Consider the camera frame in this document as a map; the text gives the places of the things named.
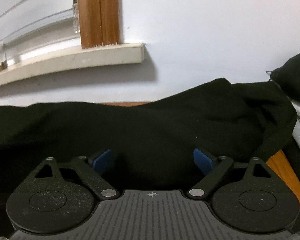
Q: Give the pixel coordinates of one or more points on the black sweatpants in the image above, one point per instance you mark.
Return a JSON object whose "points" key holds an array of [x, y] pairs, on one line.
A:
{"points": [[140, 130]]}

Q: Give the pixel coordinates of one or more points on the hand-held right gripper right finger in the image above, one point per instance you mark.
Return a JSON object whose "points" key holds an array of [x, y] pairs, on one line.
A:
{"points": [[202, 161]]}

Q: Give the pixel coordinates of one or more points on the grey window blind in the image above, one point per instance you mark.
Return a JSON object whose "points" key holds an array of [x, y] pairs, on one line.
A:
{"points": [[27, 10]]}

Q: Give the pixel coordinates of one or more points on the folded black top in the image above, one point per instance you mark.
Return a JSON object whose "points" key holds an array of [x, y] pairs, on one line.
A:
{"points": [[296, 75]]}

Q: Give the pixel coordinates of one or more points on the wooden window jamb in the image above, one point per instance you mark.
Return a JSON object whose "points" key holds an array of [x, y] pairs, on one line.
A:
{"points": [[100, 12]]}

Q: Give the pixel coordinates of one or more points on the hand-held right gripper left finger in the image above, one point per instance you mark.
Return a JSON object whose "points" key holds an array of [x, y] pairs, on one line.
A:
{"points": [[102, 161]]}

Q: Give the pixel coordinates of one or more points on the glass jar orange label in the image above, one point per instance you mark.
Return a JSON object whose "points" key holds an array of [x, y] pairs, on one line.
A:
{"points": [[0, 58]]}

